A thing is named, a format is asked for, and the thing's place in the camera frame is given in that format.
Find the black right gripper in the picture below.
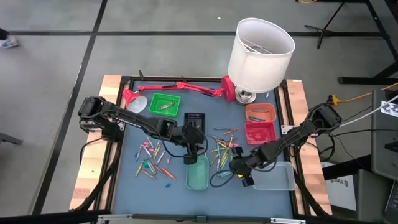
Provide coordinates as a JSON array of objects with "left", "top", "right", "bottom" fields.
[{"left": 229, "top": 146, "right": 265, "bottom": 188}]

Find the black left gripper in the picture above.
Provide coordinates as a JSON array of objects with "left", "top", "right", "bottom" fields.
[{"left": 178, "top": 123, "right": 207, "bottom": 166}]

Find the yellow-green crayon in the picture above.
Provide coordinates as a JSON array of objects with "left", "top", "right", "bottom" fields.
[{"left": 134, "top": 160, "right": 145, "bottom": 177}]

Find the teal plastic bin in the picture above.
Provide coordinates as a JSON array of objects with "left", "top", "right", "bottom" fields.
[{"left": 185, "top": 154, "right": 210, "bottom": 190}]

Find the clear plastic bin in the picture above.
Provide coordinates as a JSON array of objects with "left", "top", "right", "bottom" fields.
[{"left": 251, "top": 161, "right": 296, "bottom": 191}]

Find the black mesh basket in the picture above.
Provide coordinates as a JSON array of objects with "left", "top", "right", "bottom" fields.
[{"left": 183, "top": 112, "right": 206, "bottom": 134}]

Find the red mesh basket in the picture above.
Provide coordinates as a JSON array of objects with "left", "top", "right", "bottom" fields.
[{"left": 244, "top": 121, "right": 278, "bottom": 146}]

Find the green mesh basket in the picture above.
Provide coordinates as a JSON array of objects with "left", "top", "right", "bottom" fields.
[{"left": 149, "top": 93, "right": 182, "bottom": 118}]

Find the orange plastic bin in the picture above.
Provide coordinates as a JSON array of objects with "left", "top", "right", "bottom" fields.
[{"left": 245, "top": 103, "right": 277, "bottom": 124}]

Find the large white paper roll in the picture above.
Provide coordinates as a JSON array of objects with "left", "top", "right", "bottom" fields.
[{"left": 122, "top": 75, "right": 237, "bottom": 114}]

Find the white labelled box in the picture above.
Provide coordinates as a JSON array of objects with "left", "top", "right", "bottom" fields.
[{"left": 323, "top": 175, "right": 358, "bottom": 212}]

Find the white shade table lamp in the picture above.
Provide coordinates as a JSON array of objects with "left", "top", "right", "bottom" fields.
[{"left": 227, "top": 17, "right": 296, "bottom": 105}]

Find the grey metal cabinet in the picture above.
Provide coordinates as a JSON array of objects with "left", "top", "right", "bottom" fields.
[{"left": 371, "top": 88, "right": 398, "bottom": 182}]

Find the white printed marker sheet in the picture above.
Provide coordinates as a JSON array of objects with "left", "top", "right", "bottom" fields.
[{"left": 380, "top": 100, "right": 398, "bottom": 118}]

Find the black tripod stand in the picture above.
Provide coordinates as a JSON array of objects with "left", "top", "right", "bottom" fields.
[{"left": 303, "top": 0, "right": 346, "bottom": 50}]

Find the dark grey floor stand leg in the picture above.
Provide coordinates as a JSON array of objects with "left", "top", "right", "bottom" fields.
[{"left": 0, "top": 132, "right": 24, "bottom": 146}]

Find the person's foot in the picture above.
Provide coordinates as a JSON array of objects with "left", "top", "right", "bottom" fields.
[{"left": 0, "top": 27, "right": 19, "bottom": 49}]

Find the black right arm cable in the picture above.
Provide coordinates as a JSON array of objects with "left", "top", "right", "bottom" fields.
[{"left": 210, "top": 169, "right": 246, "bottom": 188}]

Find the black metal rig frame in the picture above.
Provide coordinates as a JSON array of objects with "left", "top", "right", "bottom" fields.
[{"left": 70, "top": 75, "right": 332, "bottom": 224}]

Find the yellow extension cable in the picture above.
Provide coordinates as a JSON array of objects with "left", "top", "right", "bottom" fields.
[{"left": 326, "top": 82, "right": 398, "bottom": 106}]

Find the white cable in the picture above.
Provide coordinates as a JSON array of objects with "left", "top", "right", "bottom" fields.
[{"left": 338, "top": 94, "right": 398, "bottom": 128}]

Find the black table leg frame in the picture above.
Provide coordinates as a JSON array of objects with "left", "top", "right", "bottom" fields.
[{"left": 338, "top": 0, "right": 398, "bottom": 85}]

